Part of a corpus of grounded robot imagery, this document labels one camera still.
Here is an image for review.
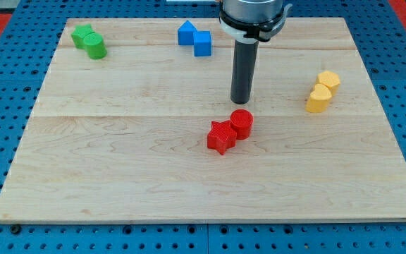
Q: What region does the light wooden board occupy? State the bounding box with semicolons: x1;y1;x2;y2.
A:
0;18;406;224

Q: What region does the red star block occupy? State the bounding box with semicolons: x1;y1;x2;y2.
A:
207;120;237;155

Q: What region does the red cylinder block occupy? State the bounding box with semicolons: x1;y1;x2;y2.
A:
230;109;254;140

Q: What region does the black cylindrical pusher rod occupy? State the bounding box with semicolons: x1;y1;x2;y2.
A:
230;41;259;104

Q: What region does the blue cube block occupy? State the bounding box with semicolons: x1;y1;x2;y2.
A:
193;31;211;57

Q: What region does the blue pentagon block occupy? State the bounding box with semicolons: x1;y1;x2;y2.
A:
177;20;197;46

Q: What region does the yellow heart block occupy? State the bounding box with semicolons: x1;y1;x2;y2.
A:
305;83;333;113

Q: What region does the yellow hexagon block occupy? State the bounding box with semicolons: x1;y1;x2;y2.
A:
316;71;341;95

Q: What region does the green cylinder block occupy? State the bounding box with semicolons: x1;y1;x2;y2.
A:
83;32;107;59

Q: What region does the green star block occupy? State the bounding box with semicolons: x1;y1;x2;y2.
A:
71;24;94;49

